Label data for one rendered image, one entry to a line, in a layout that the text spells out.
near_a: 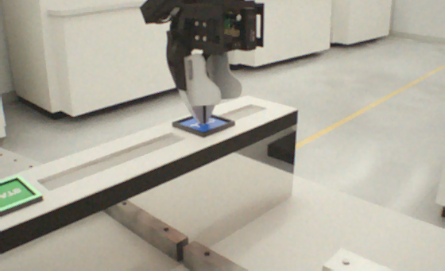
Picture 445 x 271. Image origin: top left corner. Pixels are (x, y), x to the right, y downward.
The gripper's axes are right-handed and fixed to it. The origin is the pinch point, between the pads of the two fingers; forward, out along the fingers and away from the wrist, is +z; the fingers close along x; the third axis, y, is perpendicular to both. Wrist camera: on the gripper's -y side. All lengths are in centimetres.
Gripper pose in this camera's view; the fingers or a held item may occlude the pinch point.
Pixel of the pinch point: (199, 112)
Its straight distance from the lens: 54.5
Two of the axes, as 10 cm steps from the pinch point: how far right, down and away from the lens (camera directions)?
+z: 0.0, 9.3, 3.6
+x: 6.8, -2.7, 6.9
